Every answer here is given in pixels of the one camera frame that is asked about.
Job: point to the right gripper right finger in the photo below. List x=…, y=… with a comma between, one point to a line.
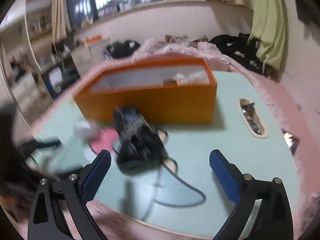
x=274, y=218

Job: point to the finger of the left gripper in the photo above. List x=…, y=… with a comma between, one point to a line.
x=32, y=145

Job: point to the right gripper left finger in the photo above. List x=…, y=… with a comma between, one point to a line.
x=47, y=220

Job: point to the black doll jacket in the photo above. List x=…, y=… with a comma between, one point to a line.
x=141, y=146

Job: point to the white drawer cabinet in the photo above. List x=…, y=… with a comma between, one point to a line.
x=94, y=52

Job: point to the black clothes pile left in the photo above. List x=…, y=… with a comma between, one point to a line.
x=119, y=50

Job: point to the black clothes pile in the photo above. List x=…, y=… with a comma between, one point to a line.
x=241, y=49
x=119, y=50

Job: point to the orange cardboard box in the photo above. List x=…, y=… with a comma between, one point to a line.
x=167, y=90

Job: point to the black clothes pile right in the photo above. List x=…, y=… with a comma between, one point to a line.
x=241, y=49

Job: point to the pink blanket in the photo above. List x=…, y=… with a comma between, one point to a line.
x=216, y=60

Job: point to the green hanging cloth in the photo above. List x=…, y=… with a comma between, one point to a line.
x=269, y=27

